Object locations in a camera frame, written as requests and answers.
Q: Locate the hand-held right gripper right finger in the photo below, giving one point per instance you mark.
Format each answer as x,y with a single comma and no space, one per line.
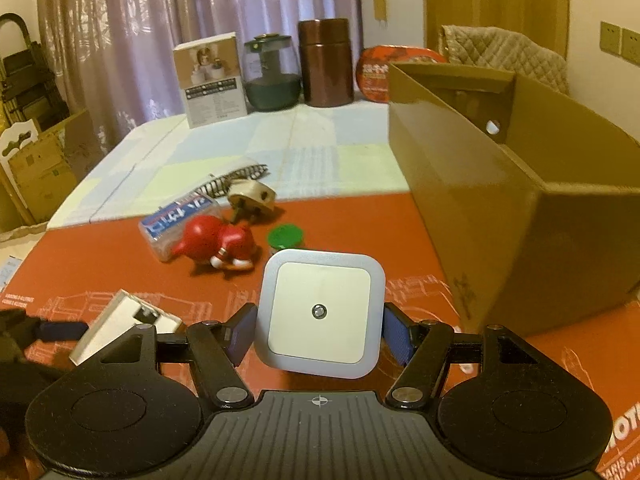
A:
395,332

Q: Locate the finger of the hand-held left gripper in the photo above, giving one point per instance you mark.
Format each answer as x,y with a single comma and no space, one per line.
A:
60,330

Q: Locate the green glass jar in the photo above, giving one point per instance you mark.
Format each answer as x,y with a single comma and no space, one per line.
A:
272,90

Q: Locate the red food package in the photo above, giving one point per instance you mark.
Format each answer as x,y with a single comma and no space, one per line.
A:
372,72

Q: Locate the zebra striped hair clip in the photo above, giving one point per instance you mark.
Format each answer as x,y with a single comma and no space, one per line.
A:
210,189

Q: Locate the white chair back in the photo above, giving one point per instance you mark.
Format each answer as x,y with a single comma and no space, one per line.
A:
17,137

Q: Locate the brown metal canister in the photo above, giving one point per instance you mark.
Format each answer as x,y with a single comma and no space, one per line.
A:
327,65

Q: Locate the brown cardboard box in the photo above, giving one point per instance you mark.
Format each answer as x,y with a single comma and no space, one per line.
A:
475,185

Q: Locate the stacked cardboard boxes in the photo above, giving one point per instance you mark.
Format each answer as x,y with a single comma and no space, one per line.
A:
45,170

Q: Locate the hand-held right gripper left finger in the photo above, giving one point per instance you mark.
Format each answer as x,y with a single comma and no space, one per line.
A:
242,335

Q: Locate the blue label dental floss box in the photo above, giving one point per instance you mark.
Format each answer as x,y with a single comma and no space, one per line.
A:
162,222

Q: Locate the white printed product box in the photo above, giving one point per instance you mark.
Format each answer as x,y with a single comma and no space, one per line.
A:
212,80

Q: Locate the black folding cart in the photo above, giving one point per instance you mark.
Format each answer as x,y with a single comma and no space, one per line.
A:
25,70

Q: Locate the beige plug adapter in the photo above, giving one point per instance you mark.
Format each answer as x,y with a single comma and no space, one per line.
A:
255,196

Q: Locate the green bottle cap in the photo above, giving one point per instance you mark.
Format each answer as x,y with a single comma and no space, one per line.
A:
285,236

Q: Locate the white square night light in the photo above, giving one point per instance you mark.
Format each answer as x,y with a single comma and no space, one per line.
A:
320,285

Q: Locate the pastel checked tablecloth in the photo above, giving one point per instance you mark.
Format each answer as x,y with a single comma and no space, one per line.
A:
310,155

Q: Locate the quilted beige bag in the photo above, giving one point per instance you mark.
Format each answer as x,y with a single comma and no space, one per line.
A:
505,52

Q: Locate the purple curtain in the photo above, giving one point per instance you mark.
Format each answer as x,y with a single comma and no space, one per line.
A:
150,35

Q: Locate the red toy figure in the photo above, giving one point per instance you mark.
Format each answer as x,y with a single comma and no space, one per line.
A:
200,235

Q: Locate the white rectangular plastic box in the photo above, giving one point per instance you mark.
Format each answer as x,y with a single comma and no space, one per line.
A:
117,317

